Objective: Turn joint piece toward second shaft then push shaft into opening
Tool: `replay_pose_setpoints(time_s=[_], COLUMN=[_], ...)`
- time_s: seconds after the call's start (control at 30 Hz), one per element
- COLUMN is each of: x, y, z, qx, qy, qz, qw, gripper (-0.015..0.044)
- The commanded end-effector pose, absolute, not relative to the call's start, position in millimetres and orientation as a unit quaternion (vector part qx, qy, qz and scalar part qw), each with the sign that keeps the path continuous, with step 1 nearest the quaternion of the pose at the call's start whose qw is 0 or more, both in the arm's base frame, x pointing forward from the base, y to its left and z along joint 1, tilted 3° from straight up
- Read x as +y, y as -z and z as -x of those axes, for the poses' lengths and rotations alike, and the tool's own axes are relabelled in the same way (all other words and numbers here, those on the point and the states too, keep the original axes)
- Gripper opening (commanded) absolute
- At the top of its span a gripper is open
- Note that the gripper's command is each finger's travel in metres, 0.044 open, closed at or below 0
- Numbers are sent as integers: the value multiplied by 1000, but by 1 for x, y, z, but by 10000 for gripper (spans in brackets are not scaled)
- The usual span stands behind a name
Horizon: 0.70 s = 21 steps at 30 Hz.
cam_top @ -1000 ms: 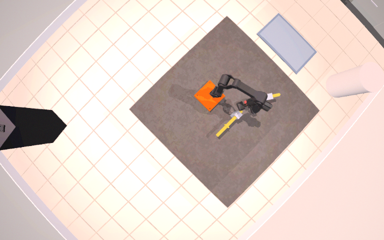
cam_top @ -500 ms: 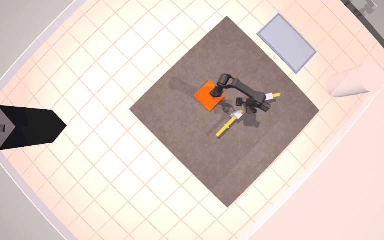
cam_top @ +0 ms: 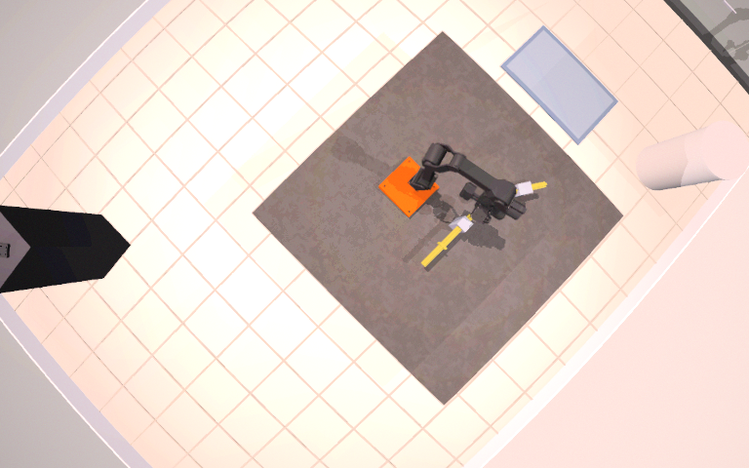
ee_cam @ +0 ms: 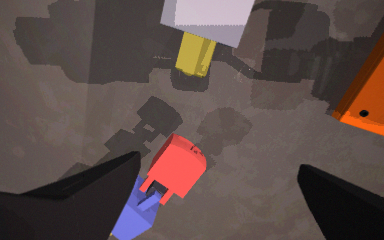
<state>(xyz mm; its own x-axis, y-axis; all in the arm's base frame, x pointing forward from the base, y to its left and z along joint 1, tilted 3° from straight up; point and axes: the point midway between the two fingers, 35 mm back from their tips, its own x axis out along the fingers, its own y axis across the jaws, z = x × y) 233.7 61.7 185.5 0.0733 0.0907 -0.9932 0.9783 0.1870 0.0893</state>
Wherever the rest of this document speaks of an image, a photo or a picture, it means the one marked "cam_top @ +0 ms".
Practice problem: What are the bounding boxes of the yellow square bar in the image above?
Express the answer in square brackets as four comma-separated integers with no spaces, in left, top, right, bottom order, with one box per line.
[422,214,473,267]

